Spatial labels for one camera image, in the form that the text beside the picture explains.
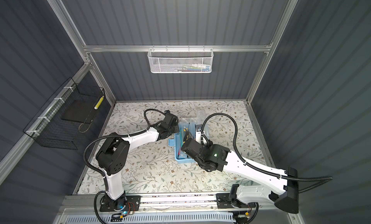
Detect light blue plastic tool box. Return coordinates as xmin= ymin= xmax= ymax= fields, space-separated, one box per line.
xmin=168 ymin=121 xmax=200 ymax=164

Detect clear tool box lid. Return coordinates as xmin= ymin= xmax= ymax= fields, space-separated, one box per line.
xmin=179 ymin=109 xmax=207 ymax=127

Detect teal utility knife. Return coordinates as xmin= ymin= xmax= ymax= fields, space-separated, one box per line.
xmin=181 ymin=128 xmax=187 ymax=145

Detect yellow black utility knife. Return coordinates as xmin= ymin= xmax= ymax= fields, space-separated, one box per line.
xmin=185 ymin=127 xmax=193 ymax=139

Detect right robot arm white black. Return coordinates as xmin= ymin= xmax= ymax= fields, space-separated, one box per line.
xmin=181 ymin=139 xmax=299 ymax=214

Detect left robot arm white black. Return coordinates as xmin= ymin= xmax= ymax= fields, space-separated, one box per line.
xmin=96 ymin=110 xmax=179 ymax=201

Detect items in white basket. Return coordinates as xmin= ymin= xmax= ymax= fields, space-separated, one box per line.
xmin=174 ymin=63 xmax=212 ymax=72

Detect yellow green tube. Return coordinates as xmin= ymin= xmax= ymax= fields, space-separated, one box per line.
xmin=94 ymin=95 xmax=104 ymax=110

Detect black pad in basket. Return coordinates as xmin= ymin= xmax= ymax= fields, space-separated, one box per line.
xmin=61 ymin=100 xmax=98 ymax=124

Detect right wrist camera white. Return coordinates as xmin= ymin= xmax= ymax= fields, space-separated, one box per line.
xmin=195 ymin=124 xmax=207 ymax=146

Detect white wire mesh basket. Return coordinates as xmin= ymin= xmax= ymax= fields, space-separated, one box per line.
xmin=147 ymin=49 xmax=214 ymax=74

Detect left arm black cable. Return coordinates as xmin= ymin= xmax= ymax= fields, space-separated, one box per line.
xmin=83 ymin=108 xmax=166 ymax=224

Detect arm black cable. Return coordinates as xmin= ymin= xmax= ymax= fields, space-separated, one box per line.
xmin=83 ymin=108 xmax=166 ymax=224
xmin=201 ymin=113 xmax=333 ymax=194

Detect black wire mesh basket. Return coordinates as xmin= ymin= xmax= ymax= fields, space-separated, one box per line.
xmin=23 ymin=80 xmax=105 ymax=150

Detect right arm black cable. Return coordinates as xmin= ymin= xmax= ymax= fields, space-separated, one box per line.
xmin=201 ymin=113 xmax=333 ymax=194

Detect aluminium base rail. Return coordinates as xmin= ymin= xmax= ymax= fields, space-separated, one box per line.
xmin=60 ymin=192 xmax=277 ymax=212

